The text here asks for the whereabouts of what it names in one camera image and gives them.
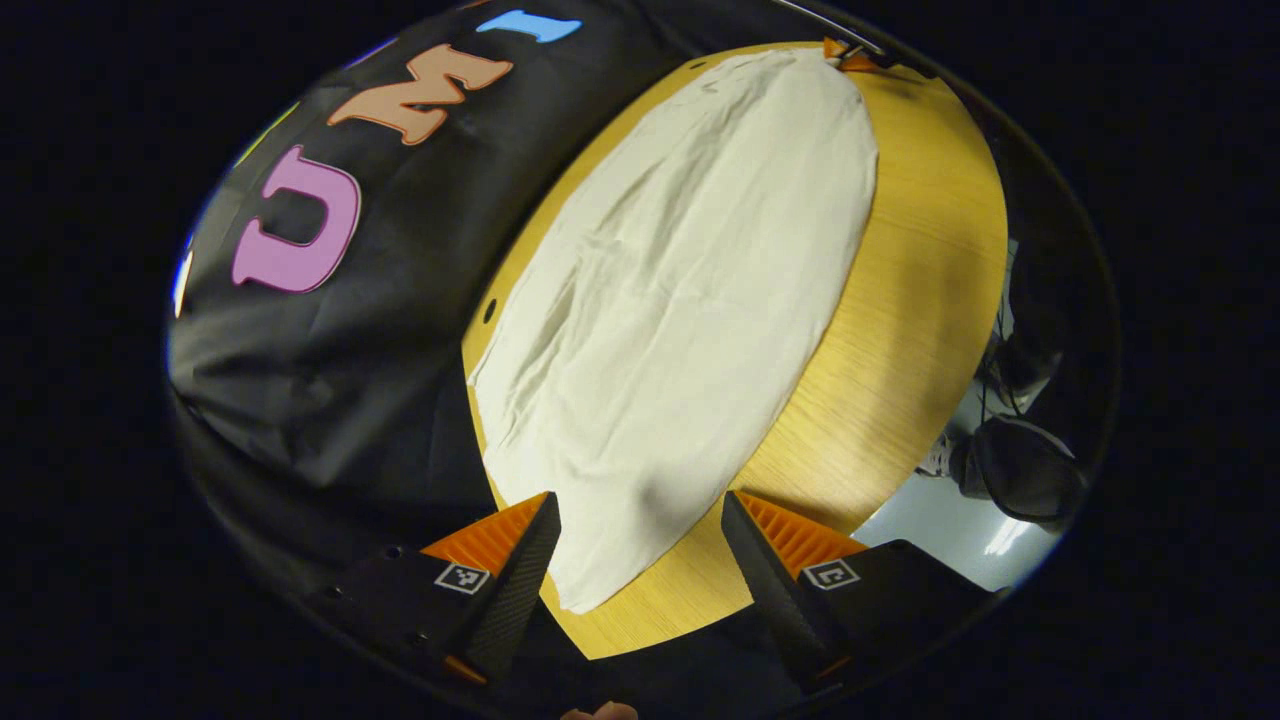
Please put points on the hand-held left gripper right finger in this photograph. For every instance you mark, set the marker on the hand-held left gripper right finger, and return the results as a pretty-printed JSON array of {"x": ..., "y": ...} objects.
[{"x": 765, "y": 585}]

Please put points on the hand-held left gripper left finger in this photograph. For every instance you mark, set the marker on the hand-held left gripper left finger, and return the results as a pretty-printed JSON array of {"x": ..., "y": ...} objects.
[{"x": 520, "y": 580}]

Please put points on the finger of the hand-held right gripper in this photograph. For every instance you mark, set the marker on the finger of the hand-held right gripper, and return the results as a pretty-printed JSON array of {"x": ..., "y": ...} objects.
[{"x": 848, "y": 60}]

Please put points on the white jeans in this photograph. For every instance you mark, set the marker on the white jeans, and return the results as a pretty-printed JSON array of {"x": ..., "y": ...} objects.
[{"x": 680, "y": 300}]

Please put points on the black backdrop cloth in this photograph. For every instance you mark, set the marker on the black backdrop cloth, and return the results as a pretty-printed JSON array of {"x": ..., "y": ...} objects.
[{"x": 380, "y": 340}]

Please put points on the dark shoe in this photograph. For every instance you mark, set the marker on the dark shoe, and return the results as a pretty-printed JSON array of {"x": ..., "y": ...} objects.
[
  {"x": 1025, "y": 468},
  {"x": 1020, "y": 370}
]

